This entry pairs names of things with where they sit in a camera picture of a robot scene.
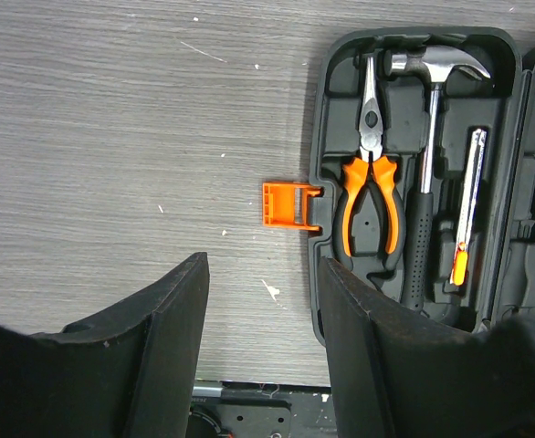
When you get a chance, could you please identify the black plastic tool case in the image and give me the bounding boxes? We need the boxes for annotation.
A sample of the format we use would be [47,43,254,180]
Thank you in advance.
[263,26,535,339]

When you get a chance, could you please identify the black handled claw hammer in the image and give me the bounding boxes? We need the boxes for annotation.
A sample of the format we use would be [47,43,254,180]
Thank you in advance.
[384,46,490,312]

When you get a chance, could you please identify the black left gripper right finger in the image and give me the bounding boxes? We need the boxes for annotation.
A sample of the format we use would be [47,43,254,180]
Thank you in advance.
[318,258,535,437]

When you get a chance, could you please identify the orange black pliers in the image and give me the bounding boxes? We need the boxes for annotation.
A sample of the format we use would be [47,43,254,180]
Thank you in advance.
[332,53,405,271]

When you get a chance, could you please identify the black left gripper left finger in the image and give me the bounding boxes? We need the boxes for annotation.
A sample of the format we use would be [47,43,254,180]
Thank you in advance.
[0,252,210,437]

